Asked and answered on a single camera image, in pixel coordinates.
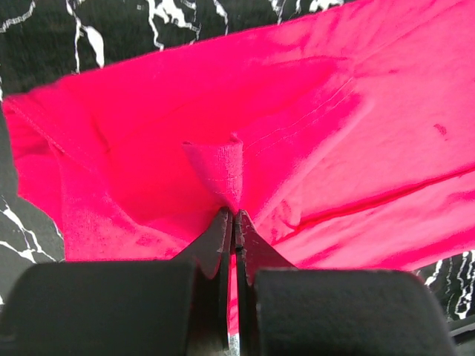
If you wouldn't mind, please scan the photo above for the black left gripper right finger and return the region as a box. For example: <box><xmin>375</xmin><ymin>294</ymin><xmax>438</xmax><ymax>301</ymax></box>
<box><xmin>234</xmin><ymin>211</ymin><xmax>456</xmax><ymax>355</ymax></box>

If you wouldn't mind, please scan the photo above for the bright pink t-shirt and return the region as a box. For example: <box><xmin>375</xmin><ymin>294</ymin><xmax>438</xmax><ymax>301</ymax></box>
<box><xmin>1</xmin><ymin>0</ymin><xmax>475</xmax><ymax>334</ymax></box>

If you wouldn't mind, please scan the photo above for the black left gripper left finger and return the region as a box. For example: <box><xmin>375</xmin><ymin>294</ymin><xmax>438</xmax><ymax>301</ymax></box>
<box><xmin>1</xmin><ymin>208</ymin><xmax>233</xmax><ymax>355</ymax></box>

